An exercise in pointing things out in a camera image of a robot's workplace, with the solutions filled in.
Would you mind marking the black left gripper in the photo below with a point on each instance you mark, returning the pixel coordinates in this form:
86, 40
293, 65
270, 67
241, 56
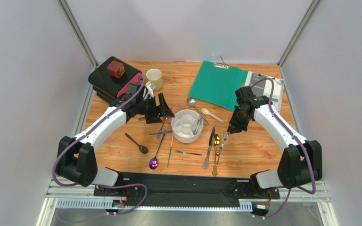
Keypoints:
155, 117

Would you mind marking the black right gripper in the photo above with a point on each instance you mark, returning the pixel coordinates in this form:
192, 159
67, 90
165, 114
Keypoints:
235, 123

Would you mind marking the gold spoon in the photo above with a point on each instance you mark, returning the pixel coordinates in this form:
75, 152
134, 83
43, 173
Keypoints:
216, 144

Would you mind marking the silver table knife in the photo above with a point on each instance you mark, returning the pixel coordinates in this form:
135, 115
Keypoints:
206, 161

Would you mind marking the iridescent blue purple spoon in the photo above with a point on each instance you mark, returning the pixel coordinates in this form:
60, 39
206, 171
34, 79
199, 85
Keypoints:
153, 163

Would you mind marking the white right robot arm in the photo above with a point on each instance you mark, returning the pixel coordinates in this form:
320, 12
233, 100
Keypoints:
301, 161

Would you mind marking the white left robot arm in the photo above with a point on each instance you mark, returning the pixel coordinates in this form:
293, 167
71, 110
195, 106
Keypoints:
76, 160

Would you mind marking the silver utensils in holder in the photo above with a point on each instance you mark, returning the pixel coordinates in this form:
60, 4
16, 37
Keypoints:
199, 121

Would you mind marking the dark grey chopstick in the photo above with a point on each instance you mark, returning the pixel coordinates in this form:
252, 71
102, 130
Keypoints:
159, 133

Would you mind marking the white divided utensil holder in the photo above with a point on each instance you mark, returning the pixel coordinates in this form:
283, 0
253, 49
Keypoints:
183, 125

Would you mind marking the white plastic spoon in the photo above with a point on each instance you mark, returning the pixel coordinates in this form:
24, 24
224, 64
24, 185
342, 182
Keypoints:
207, 112

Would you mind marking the dark brown wooden spoon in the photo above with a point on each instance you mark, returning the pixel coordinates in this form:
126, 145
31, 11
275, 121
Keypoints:
142, 149

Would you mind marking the pale yellow mug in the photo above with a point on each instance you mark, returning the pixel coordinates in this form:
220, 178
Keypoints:
154, 77

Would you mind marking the small silver fork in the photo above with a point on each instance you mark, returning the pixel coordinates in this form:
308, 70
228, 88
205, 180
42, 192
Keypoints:
183, 152

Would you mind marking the green clipboard folder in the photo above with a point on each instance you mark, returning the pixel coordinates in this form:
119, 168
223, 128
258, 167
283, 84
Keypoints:
216, 84

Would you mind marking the setup guide booklet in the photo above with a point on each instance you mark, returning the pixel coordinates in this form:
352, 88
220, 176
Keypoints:
262, 85

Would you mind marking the black pink drawer box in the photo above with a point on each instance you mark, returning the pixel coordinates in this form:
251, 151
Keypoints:
108, 87

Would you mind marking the red brown cube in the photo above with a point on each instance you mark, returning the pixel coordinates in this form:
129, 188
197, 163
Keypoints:
116, 69

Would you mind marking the iridescent ornate handle utensil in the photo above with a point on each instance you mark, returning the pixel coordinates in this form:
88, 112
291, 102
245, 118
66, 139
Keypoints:
161, 128

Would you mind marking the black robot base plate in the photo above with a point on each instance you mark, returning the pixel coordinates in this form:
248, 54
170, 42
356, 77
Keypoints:
166, 190

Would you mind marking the aluminium frame rail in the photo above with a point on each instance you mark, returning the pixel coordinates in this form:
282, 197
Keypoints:
78, 197

